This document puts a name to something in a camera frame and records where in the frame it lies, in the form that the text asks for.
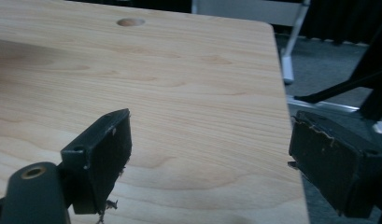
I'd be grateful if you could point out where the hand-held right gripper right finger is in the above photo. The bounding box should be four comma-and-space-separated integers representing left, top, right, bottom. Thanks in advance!
288, 110, 382, 218

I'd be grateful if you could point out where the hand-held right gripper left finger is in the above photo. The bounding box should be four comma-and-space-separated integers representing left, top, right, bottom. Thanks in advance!
60, 107, 133, 216

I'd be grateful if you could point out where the white metal stand leg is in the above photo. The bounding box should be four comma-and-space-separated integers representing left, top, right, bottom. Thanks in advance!
280, 0, 312, 86

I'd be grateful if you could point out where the dark curtain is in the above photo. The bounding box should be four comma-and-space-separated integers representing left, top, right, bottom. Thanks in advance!
299, 0, 382, 45

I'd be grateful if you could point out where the silver metal floor rail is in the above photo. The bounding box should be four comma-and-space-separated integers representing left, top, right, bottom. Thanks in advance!
286, 94, 361, 114

